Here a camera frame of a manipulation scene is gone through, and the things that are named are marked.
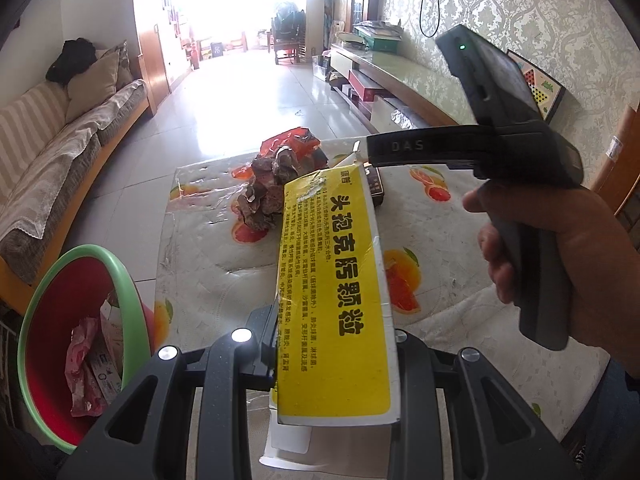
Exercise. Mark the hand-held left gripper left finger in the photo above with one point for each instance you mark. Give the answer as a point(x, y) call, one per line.
point(260, 350)

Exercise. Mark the person's blue denim clothing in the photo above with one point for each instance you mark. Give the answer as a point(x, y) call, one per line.
point(610, 420)

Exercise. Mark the clear plastic container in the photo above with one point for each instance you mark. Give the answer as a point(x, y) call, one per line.
point(321, 67)

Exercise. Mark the wooden chair with bag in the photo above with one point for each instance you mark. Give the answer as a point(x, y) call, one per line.
point(289, 30)

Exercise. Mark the wooden sofa with striped cover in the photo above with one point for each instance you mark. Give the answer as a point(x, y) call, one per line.
point(45, 180)

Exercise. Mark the long television cabinet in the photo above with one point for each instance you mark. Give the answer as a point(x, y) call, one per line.
point(415, 90)

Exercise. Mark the beige pillow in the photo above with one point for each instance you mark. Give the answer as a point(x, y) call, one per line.
point(92, 87)

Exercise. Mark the yellow medicine box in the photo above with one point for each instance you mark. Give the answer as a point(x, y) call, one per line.
point(335, 300)

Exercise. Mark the orange plastic bag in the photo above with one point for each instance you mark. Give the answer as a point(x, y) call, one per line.
point(295, 142)

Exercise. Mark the stack of books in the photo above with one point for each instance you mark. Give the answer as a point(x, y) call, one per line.
point(377, 35)

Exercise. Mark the beige paper packet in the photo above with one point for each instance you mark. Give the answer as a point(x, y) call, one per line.
point(112, 325)

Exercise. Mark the fruit print tablecloth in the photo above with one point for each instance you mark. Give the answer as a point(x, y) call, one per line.
point(210, 270)

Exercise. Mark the colourful checkers board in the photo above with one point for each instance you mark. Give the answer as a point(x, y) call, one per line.
point(542, 87)

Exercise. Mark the pink plastic bag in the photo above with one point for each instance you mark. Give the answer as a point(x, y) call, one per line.
point(82, 360)

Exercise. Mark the black bag on sofa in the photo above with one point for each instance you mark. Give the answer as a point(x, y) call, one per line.
point(70, 60)

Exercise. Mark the red basin with green rim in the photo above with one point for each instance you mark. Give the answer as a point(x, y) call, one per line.
point(50, 310)

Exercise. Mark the person's right hand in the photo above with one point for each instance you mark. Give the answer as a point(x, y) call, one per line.
point(595, 270)

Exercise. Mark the brown patterned pillow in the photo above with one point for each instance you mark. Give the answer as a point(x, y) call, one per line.
point(122, 62)

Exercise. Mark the red flat box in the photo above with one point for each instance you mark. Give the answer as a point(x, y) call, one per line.
point(367, 85)

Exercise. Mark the small dark box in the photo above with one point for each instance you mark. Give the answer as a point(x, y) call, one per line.
point(375, 187)

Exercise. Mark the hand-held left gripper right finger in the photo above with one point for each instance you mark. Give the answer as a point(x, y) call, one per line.
point(415, 355)

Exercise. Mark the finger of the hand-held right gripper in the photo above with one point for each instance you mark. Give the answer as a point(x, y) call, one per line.
point(430, 147)

